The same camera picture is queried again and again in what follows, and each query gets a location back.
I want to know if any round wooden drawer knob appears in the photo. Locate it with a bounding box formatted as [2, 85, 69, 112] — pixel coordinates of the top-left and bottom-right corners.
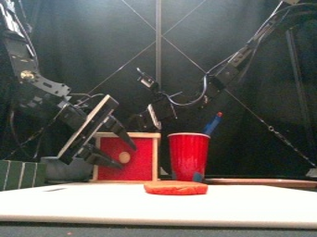
[117, 151, 132, 164]

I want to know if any grey bowl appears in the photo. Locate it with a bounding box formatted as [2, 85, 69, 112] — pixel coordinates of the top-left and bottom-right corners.
[40, 156, 95, 183]

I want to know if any red wooden drawer box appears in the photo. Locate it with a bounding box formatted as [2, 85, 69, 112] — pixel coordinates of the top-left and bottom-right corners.
[91, 131, 162, 183]

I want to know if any orange flat dough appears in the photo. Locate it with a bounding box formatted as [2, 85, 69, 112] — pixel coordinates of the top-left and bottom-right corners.
[141, 180, 208, 196]

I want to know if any blue pen with red cap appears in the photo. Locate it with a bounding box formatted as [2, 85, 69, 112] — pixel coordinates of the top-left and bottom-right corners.
[202, 111, 224, 137]

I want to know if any red plastic cup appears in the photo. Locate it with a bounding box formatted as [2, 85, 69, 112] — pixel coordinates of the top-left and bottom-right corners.
[167, 131, 211, 183]

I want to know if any white cutting board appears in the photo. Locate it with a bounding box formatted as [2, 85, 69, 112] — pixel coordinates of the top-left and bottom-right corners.
[0, 181, 317, 230]

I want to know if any green striped box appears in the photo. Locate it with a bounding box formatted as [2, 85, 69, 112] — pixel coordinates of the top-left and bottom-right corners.
[0, 159, 48, 192]

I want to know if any brown wooden board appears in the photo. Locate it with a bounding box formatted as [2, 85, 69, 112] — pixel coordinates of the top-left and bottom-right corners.
[203, 178, 317, 190]

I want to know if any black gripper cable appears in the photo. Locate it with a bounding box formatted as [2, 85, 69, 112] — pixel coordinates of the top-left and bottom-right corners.
[163, 73, 208, 107]

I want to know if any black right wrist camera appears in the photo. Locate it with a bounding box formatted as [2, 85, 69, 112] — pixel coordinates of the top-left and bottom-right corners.
[136, 68, 160, 93]

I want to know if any thin diagonal brace wire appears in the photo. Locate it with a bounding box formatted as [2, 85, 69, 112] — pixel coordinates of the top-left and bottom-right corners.
[85, 0, 208, 95]
[120, 0, 317, 169]

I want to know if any grey vertical frame pole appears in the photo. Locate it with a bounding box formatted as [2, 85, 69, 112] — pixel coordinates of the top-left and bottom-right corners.
[155, 0, 163, 91]

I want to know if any dark slanted frame post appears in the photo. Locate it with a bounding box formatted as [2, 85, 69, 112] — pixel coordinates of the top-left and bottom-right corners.
[285, 27, 315, 156]

